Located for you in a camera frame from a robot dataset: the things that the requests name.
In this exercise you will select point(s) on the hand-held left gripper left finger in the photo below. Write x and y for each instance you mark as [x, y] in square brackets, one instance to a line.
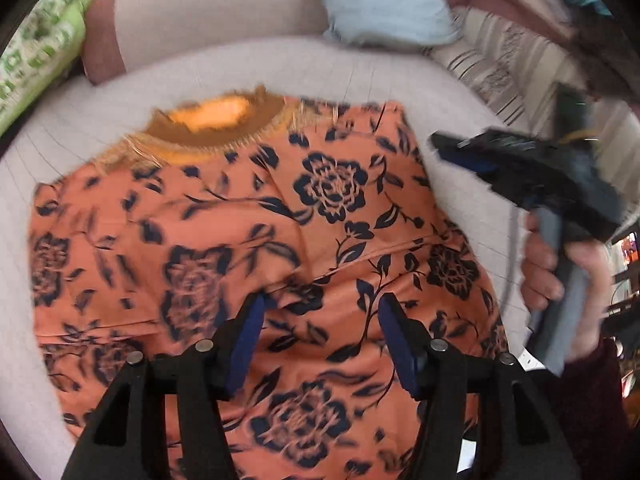
[247, 345]

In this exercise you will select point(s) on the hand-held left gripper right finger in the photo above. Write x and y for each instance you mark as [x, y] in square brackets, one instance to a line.
[397, 345]

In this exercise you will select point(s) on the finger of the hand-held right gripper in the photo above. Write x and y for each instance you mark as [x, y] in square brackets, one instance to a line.
[457, 152]

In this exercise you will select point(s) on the orange floral garment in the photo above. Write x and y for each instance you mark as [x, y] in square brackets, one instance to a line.
[225, 200]

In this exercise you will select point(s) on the person's right forearm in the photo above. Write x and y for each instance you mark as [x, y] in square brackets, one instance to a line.
[600, 410]

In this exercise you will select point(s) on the person's right hand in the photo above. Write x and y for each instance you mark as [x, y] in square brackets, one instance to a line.
[540, 270]

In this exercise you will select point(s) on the brown jacket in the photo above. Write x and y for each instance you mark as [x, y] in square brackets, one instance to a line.
[600, 55]

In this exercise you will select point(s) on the light blue pillow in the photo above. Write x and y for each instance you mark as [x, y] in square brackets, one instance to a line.
[380, 5]

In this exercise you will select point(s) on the quilted pink mattress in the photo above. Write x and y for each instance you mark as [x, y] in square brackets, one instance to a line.
[75, 125]

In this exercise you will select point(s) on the pink bolster cushion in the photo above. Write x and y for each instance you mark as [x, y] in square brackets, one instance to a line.
[200, 15]

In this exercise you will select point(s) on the green patterned pillow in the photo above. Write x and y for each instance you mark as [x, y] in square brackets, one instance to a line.
[40, 50]

